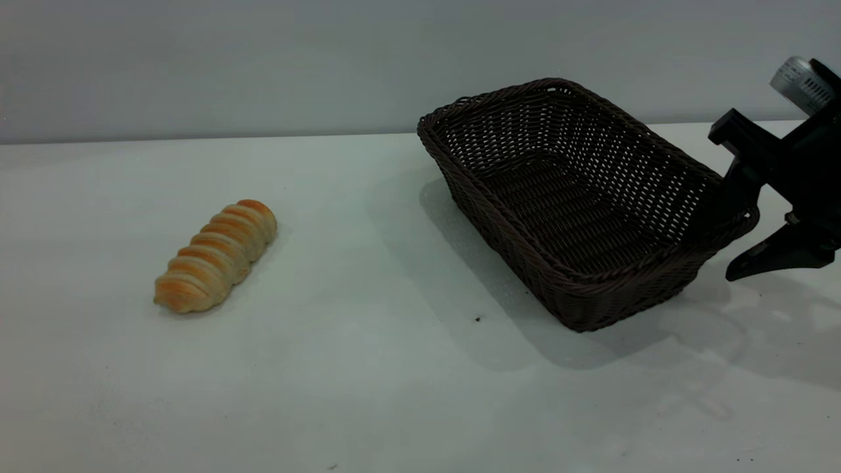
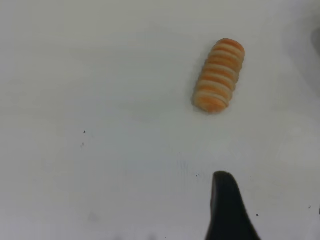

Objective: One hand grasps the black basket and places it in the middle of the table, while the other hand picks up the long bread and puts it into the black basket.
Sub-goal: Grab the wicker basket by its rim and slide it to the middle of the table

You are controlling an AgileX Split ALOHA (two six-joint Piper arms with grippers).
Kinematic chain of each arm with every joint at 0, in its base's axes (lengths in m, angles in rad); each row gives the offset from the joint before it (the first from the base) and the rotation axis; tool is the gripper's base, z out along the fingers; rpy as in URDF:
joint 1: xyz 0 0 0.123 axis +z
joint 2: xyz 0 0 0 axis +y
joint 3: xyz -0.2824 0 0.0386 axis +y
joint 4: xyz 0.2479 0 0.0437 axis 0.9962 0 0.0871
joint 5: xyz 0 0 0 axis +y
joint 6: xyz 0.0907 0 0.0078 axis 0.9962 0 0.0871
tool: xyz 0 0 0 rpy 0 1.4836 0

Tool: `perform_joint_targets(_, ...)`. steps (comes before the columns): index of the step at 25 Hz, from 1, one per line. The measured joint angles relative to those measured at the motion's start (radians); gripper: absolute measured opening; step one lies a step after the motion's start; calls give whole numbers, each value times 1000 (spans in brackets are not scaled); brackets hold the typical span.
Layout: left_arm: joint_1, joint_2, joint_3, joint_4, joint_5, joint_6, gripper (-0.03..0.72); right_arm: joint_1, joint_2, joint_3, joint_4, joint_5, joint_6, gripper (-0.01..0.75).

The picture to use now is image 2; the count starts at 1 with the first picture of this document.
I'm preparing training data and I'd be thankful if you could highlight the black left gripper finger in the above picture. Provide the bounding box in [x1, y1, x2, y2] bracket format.
[204, 170, 262, 240]

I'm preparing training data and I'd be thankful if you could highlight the spiral striped bread roll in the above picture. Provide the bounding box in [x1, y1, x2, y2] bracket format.
[191, 38, 246, 115]

